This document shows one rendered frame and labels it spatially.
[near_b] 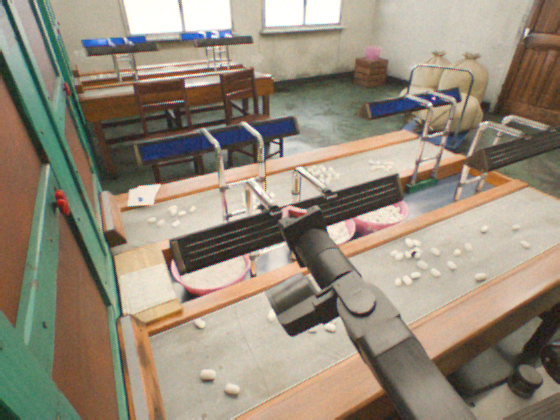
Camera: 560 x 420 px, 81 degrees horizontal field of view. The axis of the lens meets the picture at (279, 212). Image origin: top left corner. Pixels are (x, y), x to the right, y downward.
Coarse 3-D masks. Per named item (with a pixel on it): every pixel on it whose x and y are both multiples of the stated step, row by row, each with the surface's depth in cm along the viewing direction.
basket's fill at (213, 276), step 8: (224, 264) 114; (232, 264) 115; (240, 264) 115; (192, 272) 111; (200, 272) 111; (208, 272) 111; (216, 272) 112; (224, 272) 112; (232, 272) 112; (240, 272) 112; (184, 280) 109; (192, 280) 109; (200, 280) 108; (208, 280) 109; (216, 280) 109; (224, 280) 109
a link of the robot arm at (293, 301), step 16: (352, 272) 41; (272, 288) 45; (288, 288) 44; (304, 288) 43; (336, 288) 40; (352, 288) 39; (368, 288) 39; (272, 304) 43; (288, 304) 43; (304, 304) 42; (320, 304) 41; (336, 304) 42; (352, 304) 38; (368, 304) 37; (288, 320) 41; (304, 320) 42; (320, 320) 43
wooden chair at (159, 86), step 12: (132, 84) 262; (144, 84) 266; (156, 84) 270; (168, 84) 273; (180, 84) 276; (144, 108) 274; (156, 108) 278; (144, 120) 276; (144, 132) 281; (168, 132) 292; (180, 132) 292; (156, 168) 267; (156, 180) 311; (180, 180) 281
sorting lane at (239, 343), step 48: (528, 192) 153; (432, 240) 124; (480, 240) 124; (528, 240) 124; (384, 288) 105; (432, 288) 105; (192, 336) 90; (240, 336) 90; (288, 336) 90; (336, 336) 90; (192, 384) 79; (240, 384) 79; (288, 384) 79
